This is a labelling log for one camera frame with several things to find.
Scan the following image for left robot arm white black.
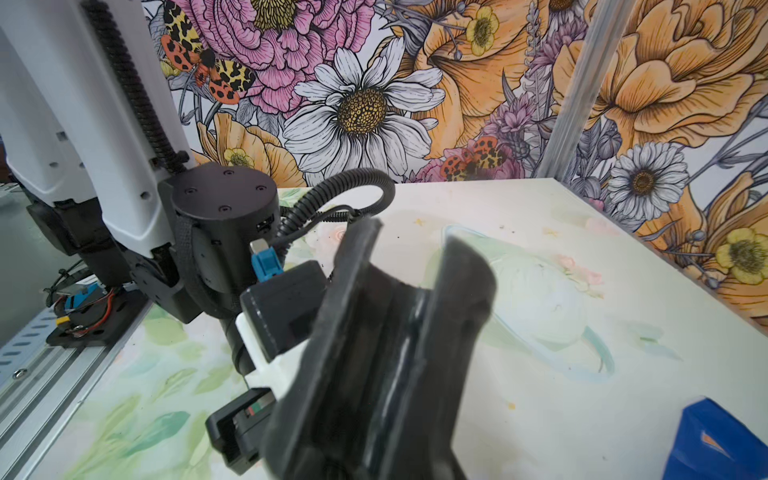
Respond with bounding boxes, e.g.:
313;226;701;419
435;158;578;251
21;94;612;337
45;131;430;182
1;1;274;479

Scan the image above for blue white bandage packet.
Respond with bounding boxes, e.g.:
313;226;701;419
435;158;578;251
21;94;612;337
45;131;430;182
662;398;767;480

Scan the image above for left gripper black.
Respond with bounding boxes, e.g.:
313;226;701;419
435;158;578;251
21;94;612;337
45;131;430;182
205;312;312;475

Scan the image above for left black corrugated cable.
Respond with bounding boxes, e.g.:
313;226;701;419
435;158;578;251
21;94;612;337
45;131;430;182
80;0;397;265

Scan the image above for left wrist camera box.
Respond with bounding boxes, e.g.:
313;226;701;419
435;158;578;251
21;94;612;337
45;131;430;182
240;260;329;362

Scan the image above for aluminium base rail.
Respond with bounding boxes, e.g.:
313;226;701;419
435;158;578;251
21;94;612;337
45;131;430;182
1;289;151;479

